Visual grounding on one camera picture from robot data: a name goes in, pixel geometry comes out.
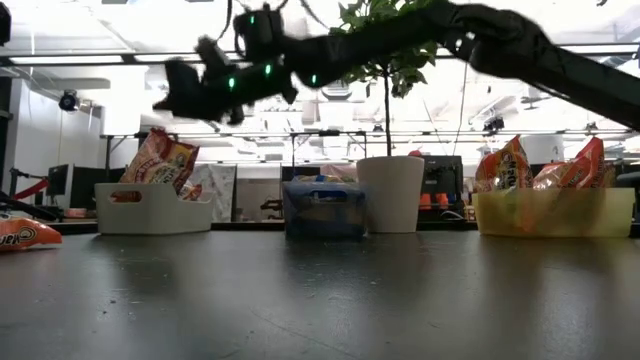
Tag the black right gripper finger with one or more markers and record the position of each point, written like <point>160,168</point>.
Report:
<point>185,82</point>
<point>195,110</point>

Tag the red Maruchan noodle pack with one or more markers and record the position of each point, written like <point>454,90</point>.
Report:
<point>192,192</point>
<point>160,160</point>

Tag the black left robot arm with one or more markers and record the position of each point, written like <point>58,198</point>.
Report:
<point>4,25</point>

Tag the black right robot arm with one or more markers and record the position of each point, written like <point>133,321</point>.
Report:
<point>550,60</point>

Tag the white plastic bin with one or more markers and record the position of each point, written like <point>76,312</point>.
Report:
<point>150,217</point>

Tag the black ceiling spotlight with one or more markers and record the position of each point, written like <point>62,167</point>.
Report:
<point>69,100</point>
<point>494,124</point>

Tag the black office monitor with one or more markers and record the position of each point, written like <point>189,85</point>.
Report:
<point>60,180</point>

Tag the dark transparent plastic bin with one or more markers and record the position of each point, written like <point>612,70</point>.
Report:
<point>300,232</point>

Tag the green plant in white pot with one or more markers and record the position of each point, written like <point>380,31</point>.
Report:
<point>390,200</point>

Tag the black table mat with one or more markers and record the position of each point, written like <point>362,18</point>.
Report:
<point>150,310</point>

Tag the black computer tower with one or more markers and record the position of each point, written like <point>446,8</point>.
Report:
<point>442,172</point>

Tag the white cylinder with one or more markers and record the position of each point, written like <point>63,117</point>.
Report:
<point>547,149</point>

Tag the yellow-green plastic bin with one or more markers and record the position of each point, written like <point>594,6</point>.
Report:
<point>550,225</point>

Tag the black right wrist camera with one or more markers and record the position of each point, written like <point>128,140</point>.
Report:
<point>260,35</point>

